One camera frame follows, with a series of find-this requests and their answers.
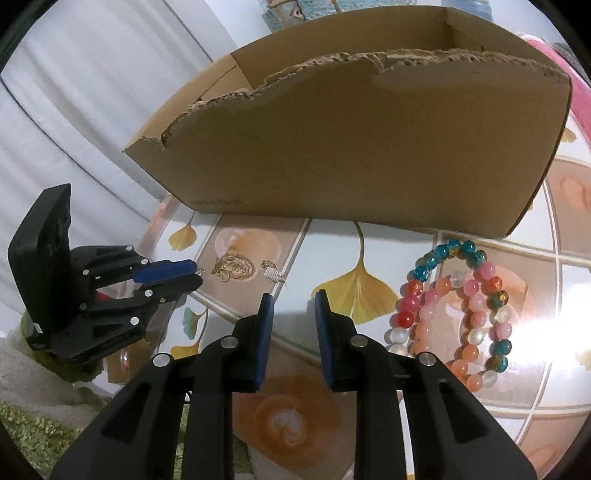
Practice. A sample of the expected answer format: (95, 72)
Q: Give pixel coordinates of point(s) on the ginkgo print table cover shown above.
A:
(355, 286)

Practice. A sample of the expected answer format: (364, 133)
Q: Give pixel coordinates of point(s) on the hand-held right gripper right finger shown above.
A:
(323, 341)

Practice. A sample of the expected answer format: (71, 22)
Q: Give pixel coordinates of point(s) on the green shaggy cloth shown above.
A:
(41, 429)

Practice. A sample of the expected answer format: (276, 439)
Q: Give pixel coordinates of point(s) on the white curtain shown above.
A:
(69, 115)

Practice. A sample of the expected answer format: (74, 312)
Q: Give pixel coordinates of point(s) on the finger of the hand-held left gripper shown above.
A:
(175, 290)
(166, 271)

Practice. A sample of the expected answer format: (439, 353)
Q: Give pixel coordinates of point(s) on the torn cardboard box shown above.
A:
(369, 152)

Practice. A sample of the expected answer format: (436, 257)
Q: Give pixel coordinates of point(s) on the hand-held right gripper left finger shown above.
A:
(263, 341)

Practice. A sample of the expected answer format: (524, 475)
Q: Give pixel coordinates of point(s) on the tangle of gold earrings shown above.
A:
(235, 270)

